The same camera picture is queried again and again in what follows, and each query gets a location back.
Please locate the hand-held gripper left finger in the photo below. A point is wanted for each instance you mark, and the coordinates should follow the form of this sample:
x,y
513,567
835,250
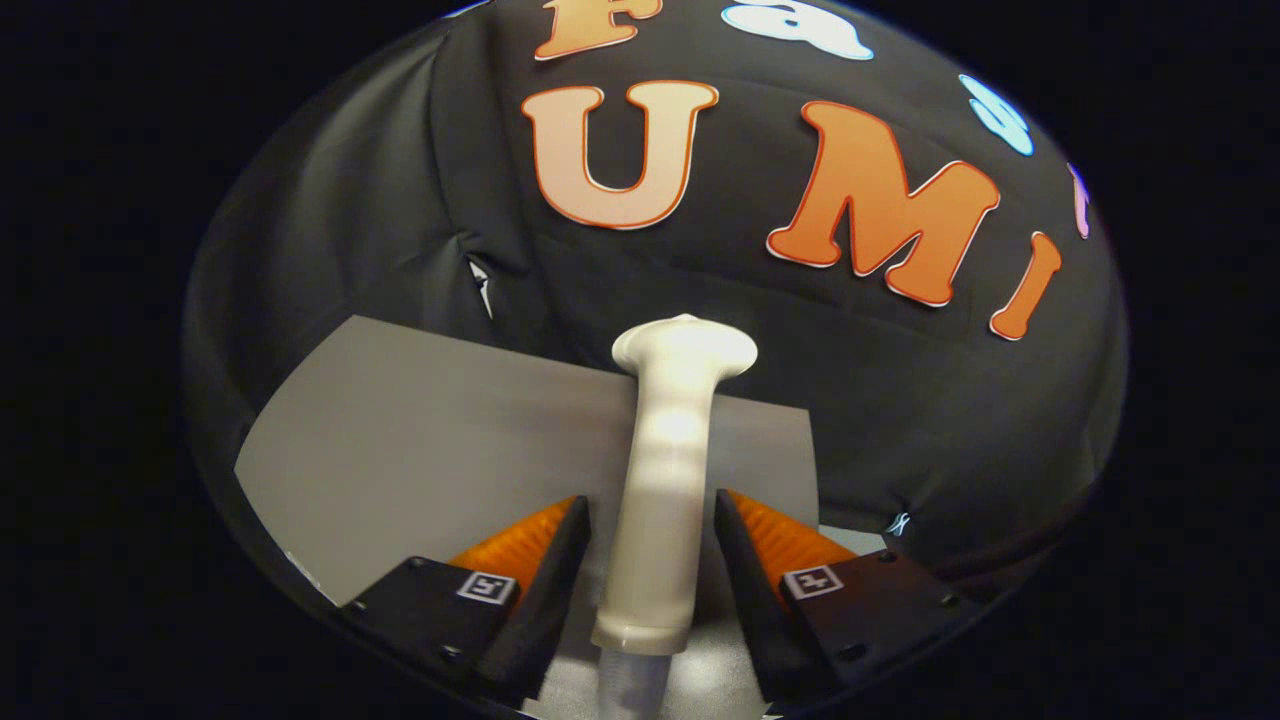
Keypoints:
x,y
535,610

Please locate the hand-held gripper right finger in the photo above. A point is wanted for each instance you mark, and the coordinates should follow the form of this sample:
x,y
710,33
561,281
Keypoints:
x,y
750,600

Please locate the grey drawer cabinet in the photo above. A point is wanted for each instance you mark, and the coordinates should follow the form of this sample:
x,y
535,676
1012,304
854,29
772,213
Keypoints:
x,y
440,450

